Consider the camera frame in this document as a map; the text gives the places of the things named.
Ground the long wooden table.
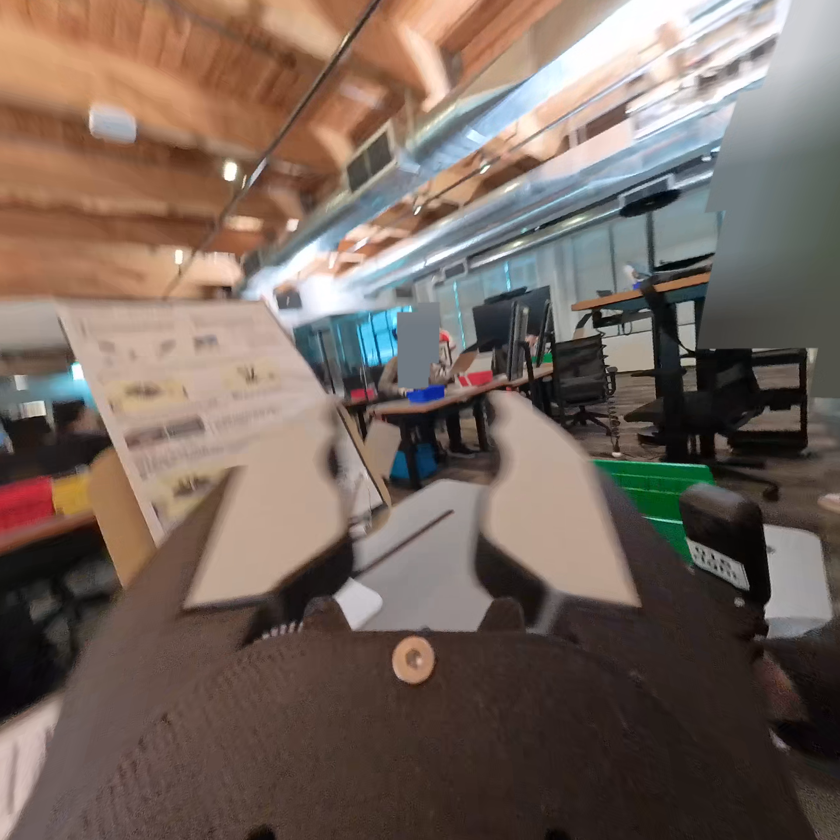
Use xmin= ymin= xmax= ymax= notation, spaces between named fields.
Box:
xmin=0 ymin=512 xmax=99 ymax=559

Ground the green plastic bin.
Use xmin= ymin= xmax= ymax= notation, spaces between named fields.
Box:
xmin=589 ymin=458 xmax=718 ymax=567

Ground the instruction sheet on stand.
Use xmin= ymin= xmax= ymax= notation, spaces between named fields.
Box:
xmin=58 ymin=298 xmax=395 ymax=589

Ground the printed instruction sheet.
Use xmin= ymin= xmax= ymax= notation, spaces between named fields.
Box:
xmin=58 ymin=301 xmax=388 ymax=542

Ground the black mesh office chair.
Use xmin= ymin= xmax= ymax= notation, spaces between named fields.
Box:
xmin=548 ymin=333 xmax=619 ymax=437

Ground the silver ventilation duct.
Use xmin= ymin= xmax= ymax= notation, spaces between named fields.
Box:
xmin=243 ymin=85 xmax=723 ymax=296

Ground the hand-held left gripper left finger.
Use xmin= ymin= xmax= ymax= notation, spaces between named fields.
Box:
xmin=184 ymin=400 xmax=360 ymax=611

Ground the yellow parts bin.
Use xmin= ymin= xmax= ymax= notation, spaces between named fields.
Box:
xmin=51 ymin=474 xmax=93 ymax=516

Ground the white leaning panel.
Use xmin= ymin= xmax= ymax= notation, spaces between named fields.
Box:
xmin=363 ymin=420 xmax=403 ymax=483

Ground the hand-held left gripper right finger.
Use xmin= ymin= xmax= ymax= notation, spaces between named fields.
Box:
xmin=476 ymin=391 xmax=643 ymax=608

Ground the white ceiling device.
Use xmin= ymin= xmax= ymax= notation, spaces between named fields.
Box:
xmin=87 ymin=104 xmax=139 ymax=144

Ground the blue bag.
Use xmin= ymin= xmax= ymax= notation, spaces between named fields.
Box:
xmin=389 ymin=441 xmax=439 ymax=488

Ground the grey desk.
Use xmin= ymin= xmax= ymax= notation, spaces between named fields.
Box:
xmin=331 ymin=478 xmax=836 ymax=641

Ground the wooden work table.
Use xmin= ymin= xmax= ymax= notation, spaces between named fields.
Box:
xmin=364 ymin=364 xmax=559 ymax=490

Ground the printed paper sheet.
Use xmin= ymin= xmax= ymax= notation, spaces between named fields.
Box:
xmin=0 ymin=696 xmax=67 ymax=840

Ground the black monitor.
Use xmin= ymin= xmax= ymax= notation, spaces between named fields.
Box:
xmin=471 ymin=284 xmax=553 ymax=378

